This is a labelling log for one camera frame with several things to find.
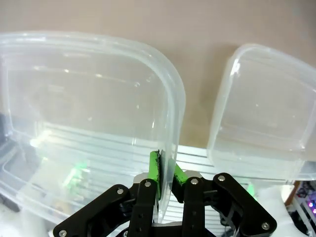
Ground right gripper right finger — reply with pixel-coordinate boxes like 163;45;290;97
170;162;277;237

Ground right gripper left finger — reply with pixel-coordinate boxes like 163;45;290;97
53;150;163;237

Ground clear plastic storage container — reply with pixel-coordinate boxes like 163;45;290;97
0;31;186;225
206;43;316;183

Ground device with coloured lights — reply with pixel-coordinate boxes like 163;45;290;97
295;181;316;234

